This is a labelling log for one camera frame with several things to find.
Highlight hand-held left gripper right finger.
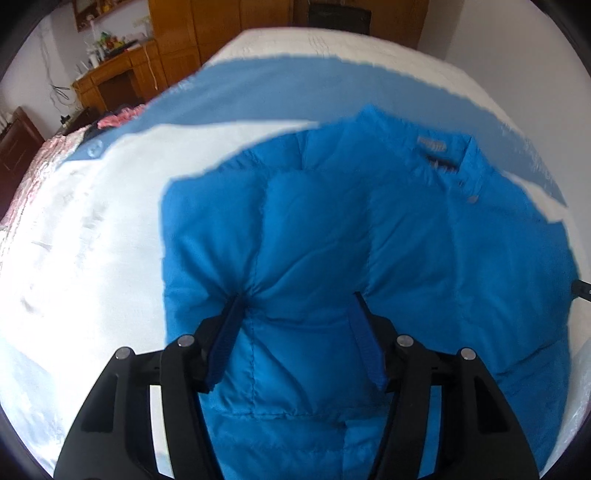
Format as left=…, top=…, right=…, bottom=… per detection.
left=353, top=291, right=541, bottom=480

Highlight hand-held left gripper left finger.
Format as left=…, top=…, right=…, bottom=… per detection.
left=54, top=294, right=245, bottom=480

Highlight blue puffer jacket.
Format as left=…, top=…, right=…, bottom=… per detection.
left=159, top=105, right=583, bottom=480

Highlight pink ruffled cloth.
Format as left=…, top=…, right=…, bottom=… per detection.
left=96, top=103, right=149, bottom=131

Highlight pink quilt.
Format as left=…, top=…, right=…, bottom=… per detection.
left=0, top=124, right=90, bottom=264

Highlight wooden desk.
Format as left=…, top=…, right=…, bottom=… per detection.
left=71, top=39, right=161, bottom=115

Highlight wooden wardrobe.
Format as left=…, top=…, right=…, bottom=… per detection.
left=148, top=0, right=296, bottom=92

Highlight group of small bottles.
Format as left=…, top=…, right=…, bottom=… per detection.
left=84, top=30, right=139, bottom=64

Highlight black box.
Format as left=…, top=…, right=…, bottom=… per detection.
left=307, top=2, right=373, bottom=36

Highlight wall cable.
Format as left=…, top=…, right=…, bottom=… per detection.
left=39, top=31, right=78, bottom=114

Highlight wooden wall shelf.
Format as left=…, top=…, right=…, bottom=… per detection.
left=71, top=0, right=151, bottom=33

